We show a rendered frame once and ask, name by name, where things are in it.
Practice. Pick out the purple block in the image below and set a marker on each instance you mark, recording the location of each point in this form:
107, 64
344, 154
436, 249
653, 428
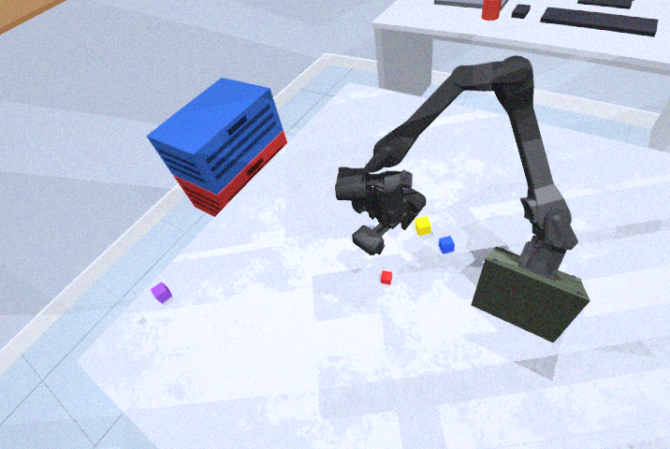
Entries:
161, 292

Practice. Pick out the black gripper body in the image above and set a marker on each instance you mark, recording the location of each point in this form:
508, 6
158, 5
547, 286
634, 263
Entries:
370, 240

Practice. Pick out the blue block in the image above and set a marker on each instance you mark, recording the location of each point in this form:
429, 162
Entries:
446, 245

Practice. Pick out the yellow block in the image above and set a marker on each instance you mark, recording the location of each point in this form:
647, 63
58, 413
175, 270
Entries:
422, 225

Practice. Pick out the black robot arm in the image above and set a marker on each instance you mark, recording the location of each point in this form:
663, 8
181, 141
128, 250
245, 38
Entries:
545, 208

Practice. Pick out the red block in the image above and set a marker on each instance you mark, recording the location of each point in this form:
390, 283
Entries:
386, 277

